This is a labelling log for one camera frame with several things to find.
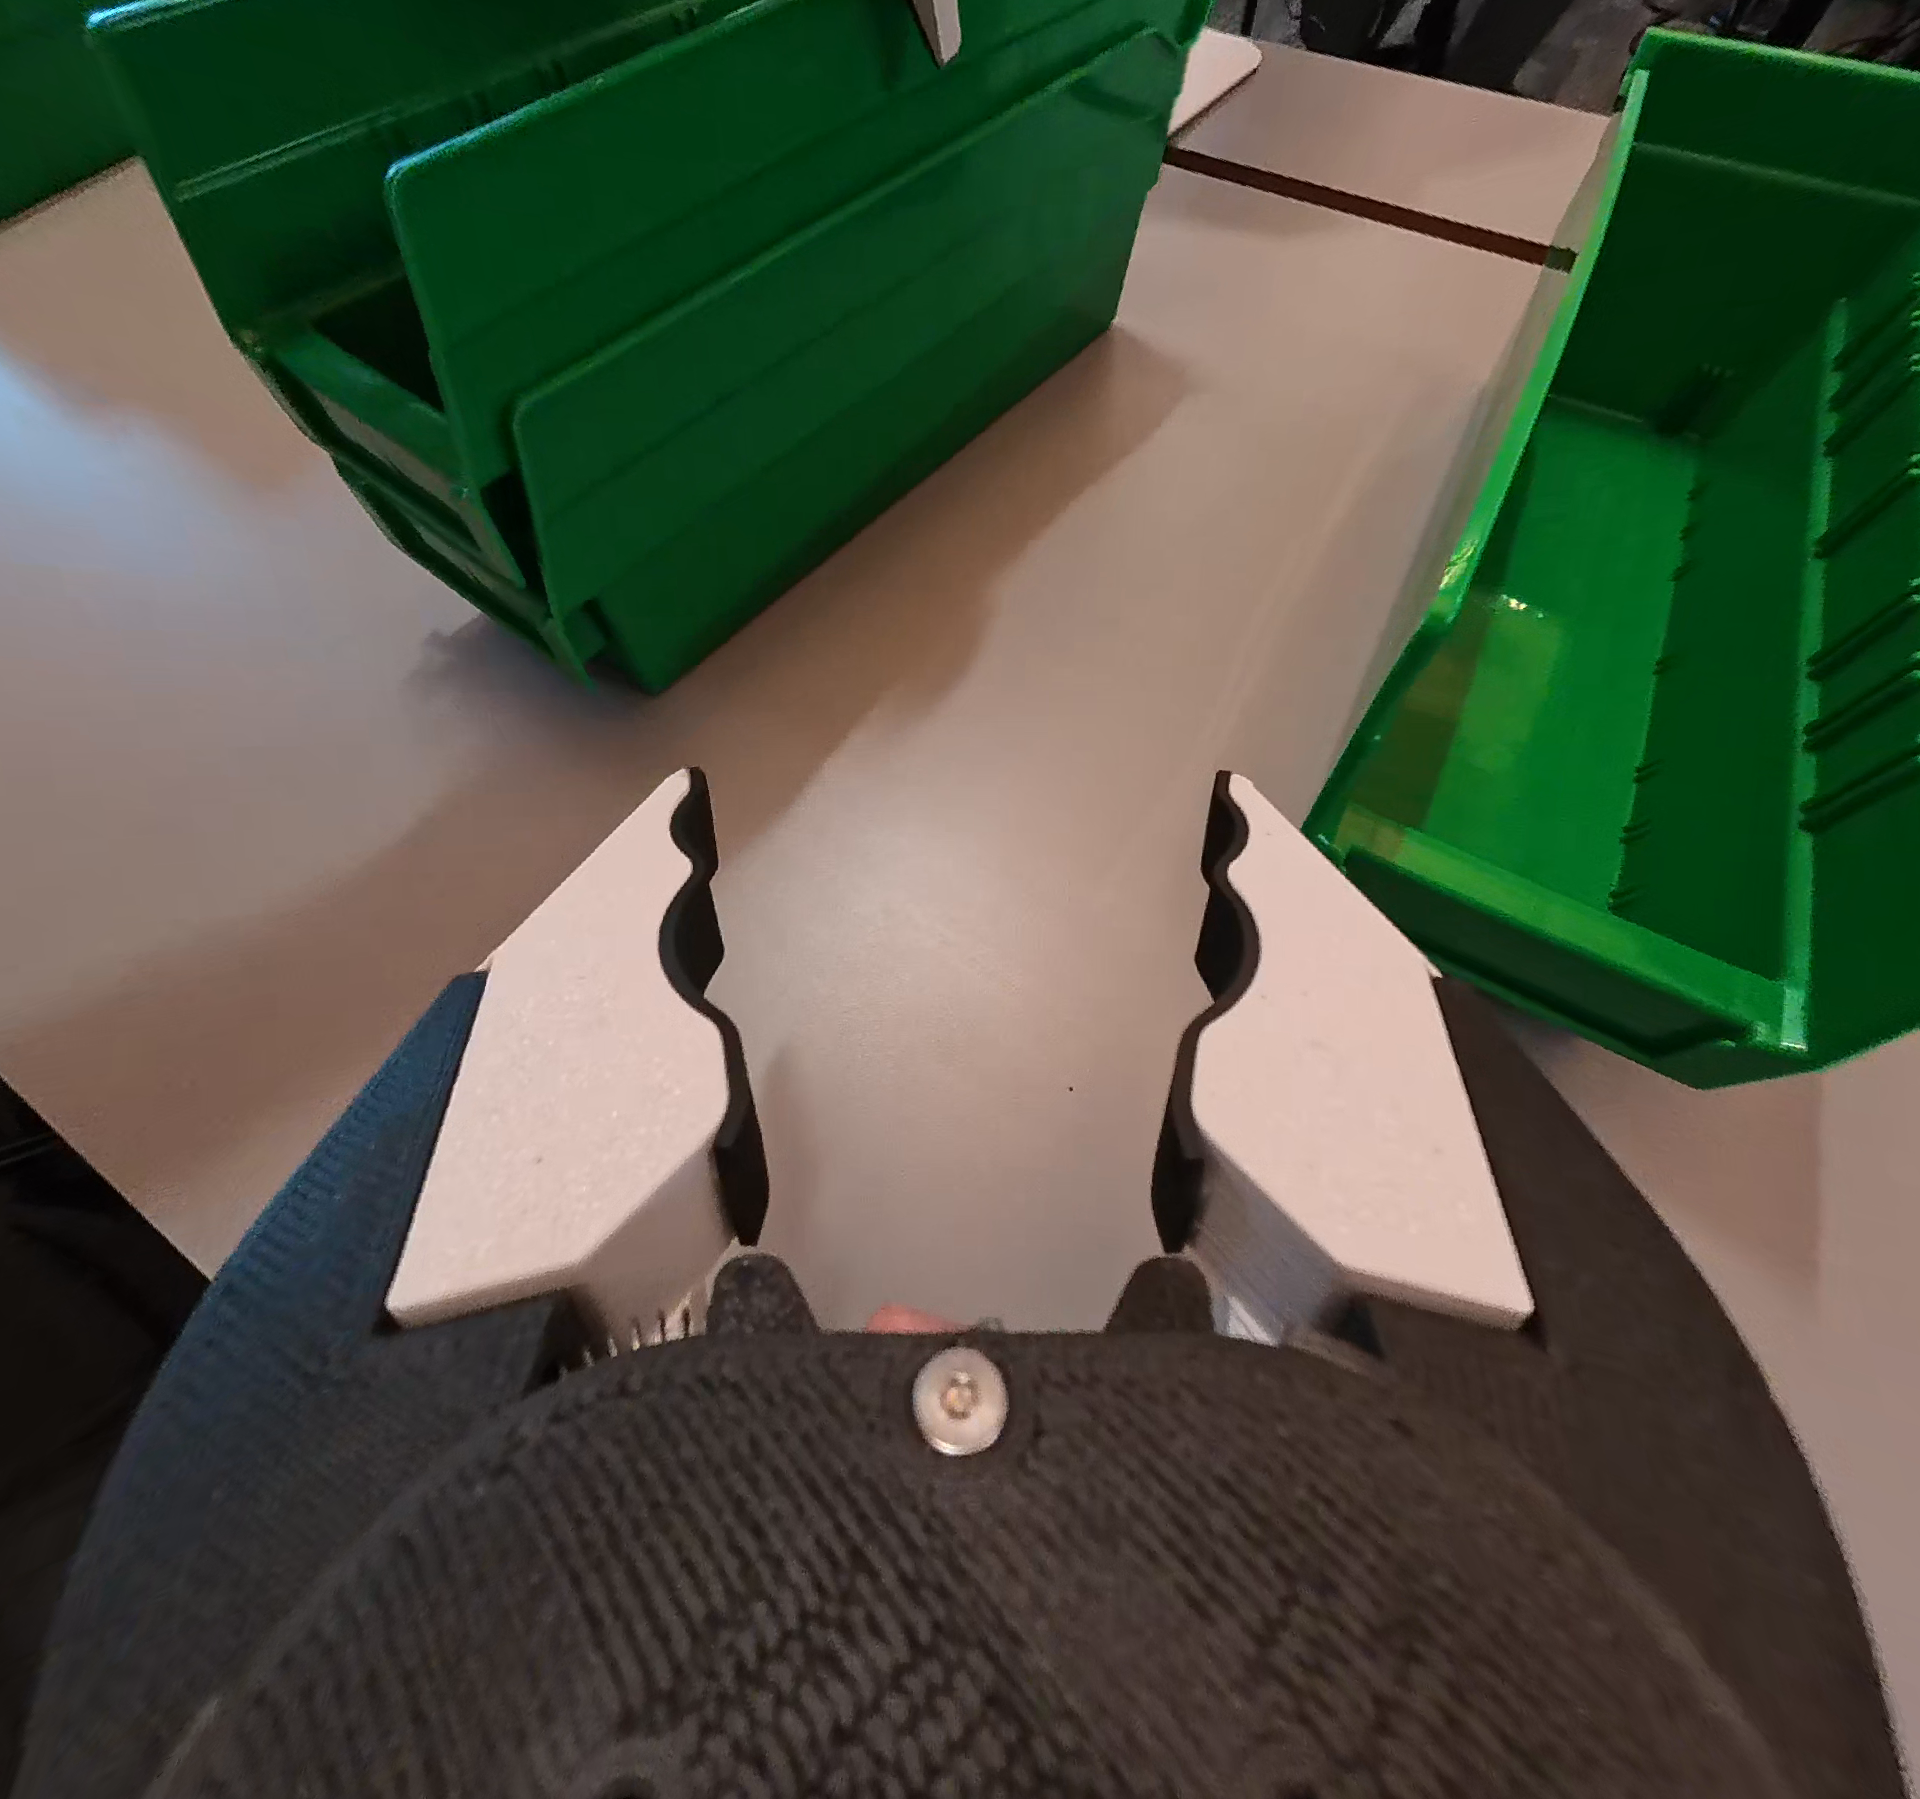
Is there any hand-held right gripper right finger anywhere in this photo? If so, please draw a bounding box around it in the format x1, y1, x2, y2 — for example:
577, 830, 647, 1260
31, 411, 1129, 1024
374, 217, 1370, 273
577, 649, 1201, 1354
1152, 772, 1542, 1342

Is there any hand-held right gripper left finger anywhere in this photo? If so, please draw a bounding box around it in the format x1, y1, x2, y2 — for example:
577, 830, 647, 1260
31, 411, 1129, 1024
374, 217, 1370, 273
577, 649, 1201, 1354
384, 772, 770, 1324

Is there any green plastic bin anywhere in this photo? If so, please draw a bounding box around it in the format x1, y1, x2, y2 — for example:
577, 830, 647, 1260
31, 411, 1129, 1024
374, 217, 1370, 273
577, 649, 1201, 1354
84, 0, 1223, 363
256, 17, 1178, 698
0, 0, 347, 219
1306, 31, 1920, 1090

